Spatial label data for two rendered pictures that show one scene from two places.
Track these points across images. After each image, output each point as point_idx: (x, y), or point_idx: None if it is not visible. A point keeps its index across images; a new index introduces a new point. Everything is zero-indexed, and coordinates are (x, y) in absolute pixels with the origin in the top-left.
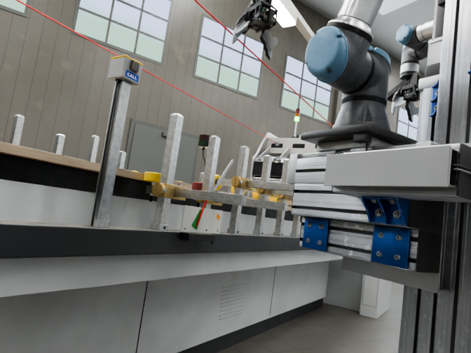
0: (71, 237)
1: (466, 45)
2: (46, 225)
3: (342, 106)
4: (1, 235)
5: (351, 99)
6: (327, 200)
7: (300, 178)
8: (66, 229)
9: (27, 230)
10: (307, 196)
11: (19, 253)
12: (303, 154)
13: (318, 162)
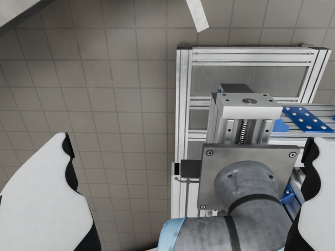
0: (47, 0)
1: None
2: (25, 10)
3: (232, 200)
4: (8, 25)
5: (228, 214)
6: (208, 136)
7: (215, 113)
8: (40, 2)
9: (18, 17)
10: (211, 116)
11: (27, 18)
12: (227, 123)
13: (215, 141)
